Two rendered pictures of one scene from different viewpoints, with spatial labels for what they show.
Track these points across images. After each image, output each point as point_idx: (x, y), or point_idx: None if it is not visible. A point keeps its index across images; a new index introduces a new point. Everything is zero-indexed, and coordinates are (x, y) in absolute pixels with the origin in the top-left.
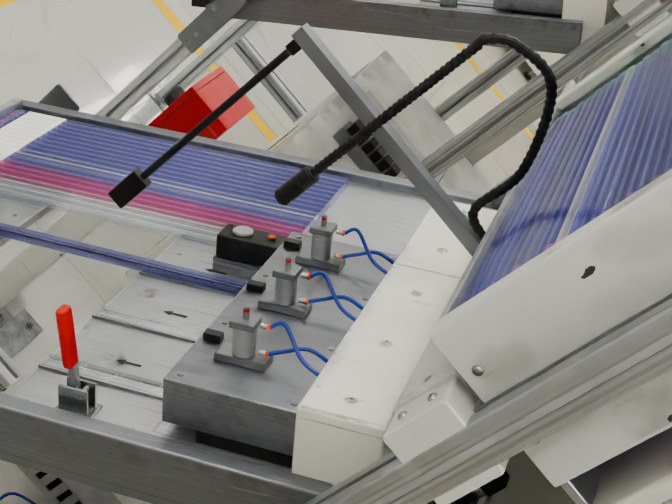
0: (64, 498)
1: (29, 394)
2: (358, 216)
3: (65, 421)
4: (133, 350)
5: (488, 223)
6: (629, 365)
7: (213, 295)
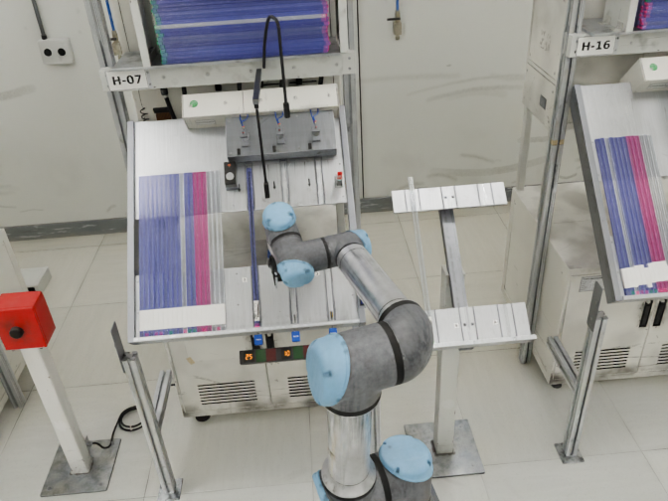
0: None
1: (339, 197)
2: (167, 163)
3: (350, 177)
4: (301, 185)
5: (195, 95)
6: None
7: (255, 180)
